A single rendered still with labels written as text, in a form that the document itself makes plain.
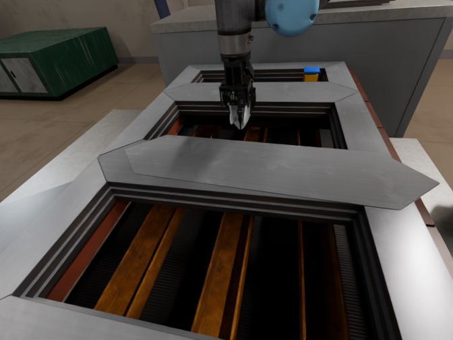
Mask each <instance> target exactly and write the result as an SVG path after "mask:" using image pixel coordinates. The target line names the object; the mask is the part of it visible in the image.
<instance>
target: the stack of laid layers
mask: <svg viewBox="0 0 453 340"><path fill-rule="evenodd" d="M303 75H304V69H255V70H254V77H253V78H252V80H253V81H254V82H296V81H303ZM224 78H225V75H224V70H212V71H200V72H199V74H198V75H197V76H196V77H195V78H194V79H193V80H192V82H191V83H201V82H222V81H223V80H224ZM180 115H222V116H230V115H229V110H228V109H227V107H226V106H225V104H224V105H223V107H221V104H220V101H175V102H174V103H173V104H172V105H171V107H170V108H169V109H168V110H167V111H166V113H165V114H164V115H163V116H162V117H161V118H160V119H159V121H158V122H157V123H156V125H155V126H154V127H153V128H152V129H151V130H150V131H149V132H148V134H147V135H146V136H145V137H144V139H143V140H140V141H137V142H134V143H132V144H128V145H127V146H123V147H121V148H118V149H116V150H112V151H110V152H107V153H104V154H102V155H99V156H98V157H97V158H98V161H99V163H100V166H101V169H102V172H103V174H104V177H105V179H106V181H107V182H106V183H105V185H104V186H103V187H102V188H101V189H100V191H99V192H98V193H97V195H95V197H93V199H92V200H91V201H90V203H89V204H88V205H87V206H86V207H85V209H84V210H83V211H82V212H81V213H80V214H79V215H78V217H77V218H76V219H75V221H74V222H73V223H72V224H71V225H70V226H69V227H68V228H67V230H66V231H65V232H64V234H63V235H62V236H61V237H60V238H59V239H58V240H57V242H56V243H55V244H54V245H53V247H52V248H51V249H50V250H49V251H48V252H47V253H46V255H45V256H44V257H43V258H42V260H41V261H40V262H39V263H38V264H37V265H36V266H35V267H34V269H33V270H32V271H31V273H30V274H29V275H28V276H27V277H26V278H25V279H24V281H23V282H22V283H21V284H20V286H19V287H18V288H17V289H16V290H15V291H14V292H13V293H12V294H11V295H12V296H16V297H19V298H24V299H27V300H33V301H36V302H41V303H45V304H50V305H54V306H58V307H62V308H67V309H70V310H76V311H79V312H85V313H88V314H93V315H97V316H101V317H105V318H110V319H113V320H119V321H122V322H128V323H131V324H136V325H140V326H143V327H148V328H151V329H157V330H160V331H165V332H169V333H174V334H177V335H183V336H186V337H191V338H194V339H200V340H225V339H219V338H216V337H211V336H207V335H202V334H199V333H193V332H189V331H184V330H181V329H176V328H172V327H166V326H163V325H160V324H154V323H151V322H146V321H142V320H137V319H133V318H128V317H124V316H119V315H116V314H110V313H107V312H101V311H98V310H93V309H89V308H84V307H81V306H75V305H71V304H66V303H63V302H57V301H54V300H48V299H45V298H46V296H47V295H48V293H49V292H50V290H52V288H53V287H54V285H55V284H56V282H58V280H59V278H60V277H61V276H62V274H63V273H64V272H65V270H66V269H67V267H68V266H69V265H70V264H71V262H72V261H73V259H74V258H75V257H76V256H77V254H78V252H79V251H80V250H81V249H82V247H83V246H84V244H85V243H86V242H87V241H88V239H89V238H90V236H91V235H92V234H93V233H94V231H95V230H96V228H97V227H98V226H99V224H100V223H101V221H102V220H103V219H104V218H105V216H106V215H107V213H108V212H109V211H110V209H111V208H112V207H113V205H114V204H115V203H116V201H117V200H120V201H127V202H139V203H145V204H157V205H163V206H175V207H181V208H193V209H199V210H211V211H217V212H224V213H235V214H242V215H253V216H260V217H272V218H278V219H290V220H296V221H308V222H314V223H325V224H332V225H344V226H350V227H351V231H352V234H353V241H354V244H355V250H356V254H357V260H358V263H359V269H360V273H361V278H362V282H363V288H364V292H365V298H366V301H367V307H368V310H369V317H370V320H371V326H372V330H373V336H374V339H375V340H402V338H401V336H400V331H399V328H398V324H397V321H396V317H395V314H394V310H393V307H392V302H391V300H390V296H389V293H388V288H387V286H386V282H385V278H384V274H383V272H382V268H381V264H380V260H379V258H378V253H377V250H376V247H375V243H374V240H373V236H372V233H371V229H370V226H369V222H368V219H367V215H366V212H365V208H364V206H363V205H358V204H348V203H343V202H333V201H327V200H318V199H312V198H303V197H297V196H288V195H283V194H274V193H268V192H259V191H254V190H244V189H239V188H230V187H225V186H216V185H210V184H205V183H196V182H191V181H181V180H176V179H167V178H161V177H152V176H147V175H138V174H134V173H133V170H132V168H131V165H130V163H129V160H128V158H127V155H126V153H125V149H126V148H129V147H131V146H135V145H137V144H141V143H143V142H147V141H149V140H153V139H155V138H159V137H161V136H164V135H166V133H167V132H168V131H169V129H170V128H171V126H172V125H173V124H174V123H175V121H176V120H177V118H178V117H179V116H180ZM250 116H252V117H310V118H328V123H329V126H330V133H331V136H332V142H333V145H334V148H337V149H346V150H348V148H347V145H346V141H345V139H344V134H343V131H342V127H341V124H340V120H339V117H338V113H337V110H336V105H335V103H301V102H255V106H254V108H253V110H252V112H251V115H250Z"/></svg>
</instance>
